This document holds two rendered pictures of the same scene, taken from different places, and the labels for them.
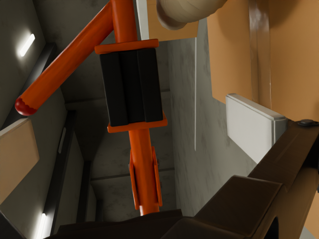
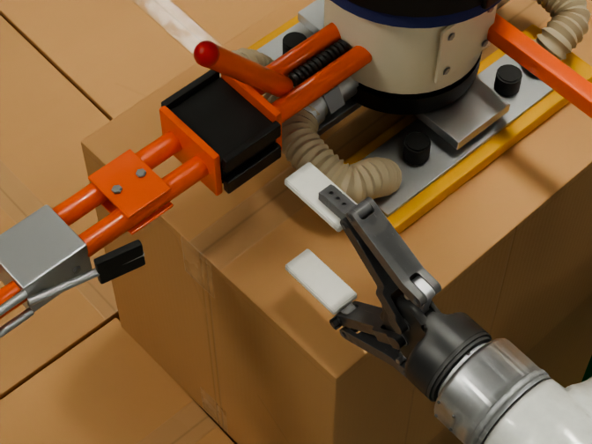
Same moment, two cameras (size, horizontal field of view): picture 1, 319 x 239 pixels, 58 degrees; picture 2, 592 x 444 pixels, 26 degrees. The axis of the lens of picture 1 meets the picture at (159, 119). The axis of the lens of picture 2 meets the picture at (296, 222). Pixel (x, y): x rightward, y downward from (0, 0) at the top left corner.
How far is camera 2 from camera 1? 1.14 m
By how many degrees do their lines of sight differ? 69
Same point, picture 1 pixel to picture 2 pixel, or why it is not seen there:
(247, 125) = (326, 279)
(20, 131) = (321, 181)
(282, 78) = (272, 254)
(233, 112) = (312, 263)
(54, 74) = (241, 72)
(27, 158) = (306, 192)
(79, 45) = (262, 80)
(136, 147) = (189, 181)
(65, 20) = not seen: outside the picture
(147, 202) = (136, 221)
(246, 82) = (209, 210)
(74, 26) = not seen: outside the picture
